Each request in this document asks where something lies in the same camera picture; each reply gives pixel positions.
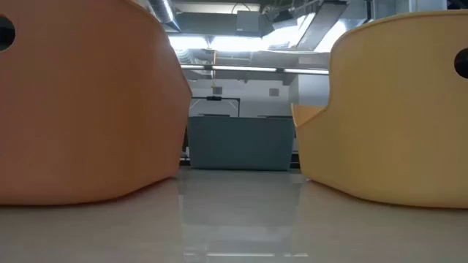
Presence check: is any teal plastic bin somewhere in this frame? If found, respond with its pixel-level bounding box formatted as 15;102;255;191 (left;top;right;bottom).
186;115;296;172

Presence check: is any thin black bar stand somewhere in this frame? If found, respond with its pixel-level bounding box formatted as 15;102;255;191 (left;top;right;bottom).
190;96;241;118

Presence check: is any long ceiling strip light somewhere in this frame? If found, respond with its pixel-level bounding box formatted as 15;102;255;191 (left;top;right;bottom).
180;64;330;76

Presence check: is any bright ceiling light panel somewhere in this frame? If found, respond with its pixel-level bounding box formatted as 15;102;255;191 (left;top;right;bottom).
167;34;266;53

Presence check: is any grey ceiling box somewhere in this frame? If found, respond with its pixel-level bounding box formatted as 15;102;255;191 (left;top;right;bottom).
235;9;263;37

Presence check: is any orange plastic bin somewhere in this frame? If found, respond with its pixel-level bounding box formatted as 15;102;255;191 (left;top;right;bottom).
0;0;193;206

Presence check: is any yellow plastic bin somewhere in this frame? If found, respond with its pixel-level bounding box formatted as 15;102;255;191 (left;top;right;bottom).
291;9;468;209

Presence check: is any silver ventilation duct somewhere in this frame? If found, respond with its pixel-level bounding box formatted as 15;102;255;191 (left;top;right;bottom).
146;0;183;33

